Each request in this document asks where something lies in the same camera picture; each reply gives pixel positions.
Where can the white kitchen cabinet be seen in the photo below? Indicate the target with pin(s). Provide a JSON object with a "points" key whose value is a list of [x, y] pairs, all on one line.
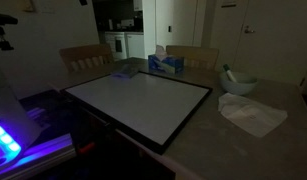
{"points": [[133, 45]]}

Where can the blue tissue box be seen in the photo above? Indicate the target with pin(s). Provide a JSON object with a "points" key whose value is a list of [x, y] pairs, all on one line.
{"points": [[166, 63]]}

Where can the wooden slatted chair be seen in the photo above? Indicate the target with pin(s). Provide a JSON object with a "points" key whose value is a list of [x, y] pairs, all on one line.
{"points": [[86, 56], [196, 55]]}

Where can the pale ceramic bowl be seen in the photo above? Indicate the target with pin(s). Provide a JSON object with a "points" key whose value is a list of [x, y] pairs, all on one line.
{"points": [[238, 86]]}

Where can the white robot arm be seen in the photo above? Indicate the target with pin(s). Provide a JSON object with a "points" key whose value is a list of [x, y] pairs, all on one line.
{"points": [[9, 113]]}

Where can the white crumpled cloth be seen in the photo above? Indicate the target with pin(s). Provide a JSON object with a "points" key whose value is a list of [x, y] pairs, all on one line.
{"points": [[249, 113]]}

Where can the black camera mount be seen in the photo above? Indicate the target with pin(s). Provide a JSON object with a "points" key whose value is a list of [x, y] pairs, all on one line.
{"points": [[1, 30]]}

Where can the dark wall switch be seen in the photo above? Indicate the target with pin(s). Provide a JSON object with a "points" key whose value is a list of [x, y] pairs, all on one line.
{"points": [[170, 29]]}

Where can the pale door sign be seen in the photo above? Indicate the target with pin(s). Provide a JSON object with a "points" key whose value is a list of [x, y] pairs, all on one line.
{"points": [[228, 3]]}

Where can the black framed whiteboard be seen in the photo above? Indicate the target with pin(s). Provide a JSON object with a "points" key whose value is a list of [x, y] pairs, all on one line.
{"points": [[139, 103]]}

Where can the pale room door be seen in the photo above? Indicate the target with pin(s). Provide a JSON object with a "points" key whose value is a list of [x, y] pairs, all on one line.
{"points": [[276, 40]]}

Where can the blue cloth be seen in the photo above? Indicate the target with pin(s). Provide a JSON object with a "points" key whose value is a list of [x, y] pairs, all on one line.
{"points": [[126, 71]]}

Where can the white marker green cap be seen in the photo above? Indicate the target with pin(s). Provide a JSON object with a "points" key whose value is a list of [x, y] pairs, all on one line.
{"points": [[230, 74]]}

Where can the red clamp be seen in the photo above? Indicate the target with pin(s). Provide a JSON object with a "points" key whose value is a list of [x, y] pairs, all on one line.
{"points": [[86, 147]]}

